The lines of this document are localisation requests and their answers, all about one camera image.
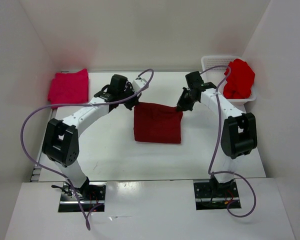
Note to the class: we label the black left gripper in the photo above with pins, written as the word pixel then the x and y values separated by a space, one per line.
pixel 134 102

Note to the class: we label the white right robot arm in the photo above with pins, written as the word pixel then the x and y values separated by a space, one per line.
pixel 237 132

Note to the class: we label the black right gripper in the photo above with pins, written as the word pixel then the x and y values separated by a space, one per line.
pixel 182 106

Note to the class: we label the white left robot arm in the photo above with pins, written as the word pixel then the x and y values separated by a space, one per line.
pixel 61 140

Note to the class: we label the white plastic laundry basket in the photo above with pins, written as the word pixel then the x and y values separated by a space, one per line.
pixel 217 74

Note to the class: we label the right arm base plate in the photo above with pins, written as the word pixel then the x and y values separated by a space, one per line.
pixel 209 195

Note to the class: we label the bright red t shirt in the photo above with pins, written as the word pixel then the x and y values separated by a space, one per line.
pixel 240 81

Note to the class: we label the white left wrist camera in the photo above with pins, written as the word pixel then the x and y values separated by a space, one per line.
pixel 138 84

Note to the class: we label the pink red t shirt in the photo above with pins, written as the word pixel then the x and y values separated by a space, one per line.
pixel 69 88

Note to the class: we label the dark red t shirt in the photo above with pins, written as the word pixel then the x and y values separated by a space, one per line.
pixel 156 123

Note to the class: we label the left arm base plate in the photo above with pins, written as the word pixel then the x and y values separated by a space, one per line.
pixel 94 199

